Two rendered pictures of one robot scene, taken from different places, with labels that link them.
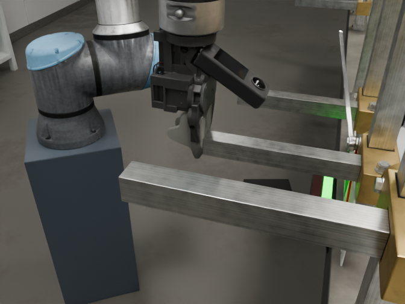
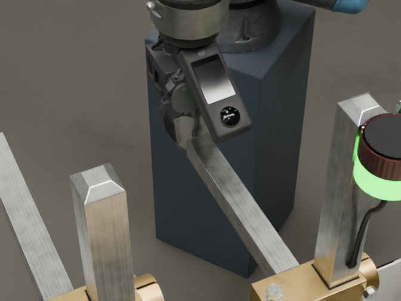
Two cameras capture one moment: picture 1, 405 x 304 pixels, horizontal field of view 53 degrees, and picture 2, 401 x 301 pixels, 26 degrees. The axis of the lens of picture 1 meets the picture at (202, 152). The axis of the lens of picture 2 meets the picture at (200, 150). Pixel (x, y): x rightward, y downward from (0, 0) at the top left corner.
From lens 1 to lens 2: 0.73 m
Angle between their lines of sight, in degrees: 38
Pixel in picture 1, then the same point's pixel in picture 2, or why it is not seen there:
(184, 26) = (155, 20)
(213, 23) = (184, 30)
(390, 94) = (326, 219)
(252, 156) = (214, 192)
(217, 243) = not seen: outside the picture
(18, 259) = not seen: hidden behind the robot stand
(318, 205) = (44, 255)
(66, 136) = not seen: hidden behind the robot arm
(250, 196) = (19, 215)
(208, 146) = (190, 151)
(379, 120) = (319, 242)
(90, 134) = (238, 40)
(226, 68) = (196, 82)
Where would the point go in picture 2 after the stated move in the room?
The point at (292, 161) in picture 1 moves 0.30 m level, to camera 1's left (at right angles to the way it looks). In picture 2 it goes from (237, 224) to (79, 101)
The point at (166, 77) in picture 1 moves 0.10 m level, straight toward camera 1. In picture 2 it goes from (154, 56) to (94, 97)
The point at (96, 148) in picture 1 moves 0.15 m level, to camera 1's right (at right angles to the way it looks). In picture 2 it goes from (234, 63) to (293, 102)
